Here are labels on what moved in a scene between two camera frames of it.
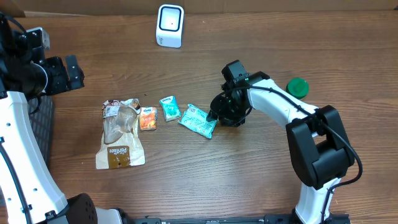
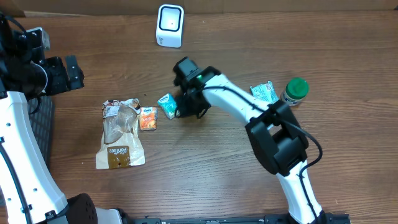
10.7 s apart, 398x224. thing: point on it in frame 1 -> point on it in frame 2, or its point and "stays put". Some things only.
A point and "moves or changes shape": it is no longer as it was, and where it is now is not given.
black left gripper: [62, 75] stays put
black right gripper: [219, 110] -> [186, 111]
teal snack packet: [194, 119] moves or changes shape
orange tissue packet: [148, 118] stays put
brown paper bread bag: [121, 146] stays put
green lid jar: [298, 87] stays put
